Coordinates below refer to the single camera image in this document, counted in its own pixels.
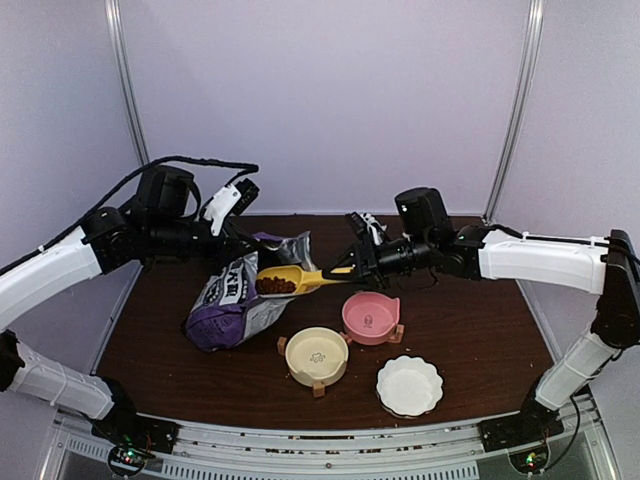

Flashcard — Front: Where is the white scalloped dish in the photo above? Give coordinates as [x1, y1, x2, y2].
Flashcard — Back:
[375, 355, 444, 418]

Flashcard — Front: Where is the purple pet food bag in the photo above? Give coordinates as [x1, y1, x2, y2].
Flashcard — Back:
[180, 231, 317, 353]

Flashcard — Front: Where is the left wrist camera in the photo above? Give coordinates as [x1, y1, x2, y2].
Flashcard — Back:
[199, 179, 260, 237]

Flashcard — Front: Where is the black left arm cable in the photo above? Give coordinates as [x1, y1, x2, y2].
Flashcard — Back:
[34, 155, 260, 251]

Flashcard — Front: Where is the wooden stand under cream bowl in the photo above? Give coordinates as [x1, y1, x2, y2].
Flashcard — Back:
[277, 336, 349, 398]

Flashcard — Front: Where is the aluminium corner post right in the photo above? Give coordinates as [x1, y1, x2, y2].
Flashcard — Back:
[482, 0, 545, 223]

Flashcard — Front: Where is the aluminium corner post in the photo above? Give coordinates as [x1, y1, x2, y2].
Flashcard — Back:
[104, 0, 149, 165]
[482, 0, 545, 223]

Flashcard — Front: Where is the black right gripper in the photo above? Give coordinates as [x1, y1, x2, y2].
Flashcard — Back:
[322, 233, 434, 292]

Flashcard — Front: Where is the yellow plastic scoop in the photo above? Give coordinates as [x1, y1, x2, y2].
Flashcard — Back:
[256, 265, 345, 295]

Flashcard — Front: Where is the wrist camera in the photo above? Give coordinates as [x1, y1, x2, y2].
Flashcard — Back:
[345, 212, 390, 246]
[199, 179, 260, 237]

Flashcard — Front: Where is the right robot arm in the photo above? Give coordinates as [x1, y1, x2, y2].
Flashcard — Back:
[322, 187, 639, 442]

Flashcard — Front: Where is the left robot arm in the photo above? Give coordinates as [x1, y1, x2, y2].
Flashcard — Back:
[1, 163, 259, 444]

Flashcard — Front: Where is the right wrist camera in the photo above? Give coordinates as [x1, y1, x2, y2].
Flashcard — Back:
[345, 212, 390, 246]

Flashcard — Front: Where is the aluminium front rail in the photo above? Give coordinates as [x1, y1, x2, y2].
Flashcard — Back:
[49, 394, 606, 480]

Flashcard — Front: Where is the pink pet bowl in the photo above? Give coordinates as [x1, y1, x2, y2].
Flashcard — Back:
[341, 292, 401, 335]

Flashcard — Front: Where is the cream pet bowl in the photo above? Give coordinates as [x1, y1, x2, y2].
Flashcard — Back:
[284, 327, 349, 387]

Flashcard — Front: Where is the aluminium corner post left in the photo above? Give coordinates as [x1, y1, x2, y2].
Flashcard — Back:
[104, 0, 149, 165]

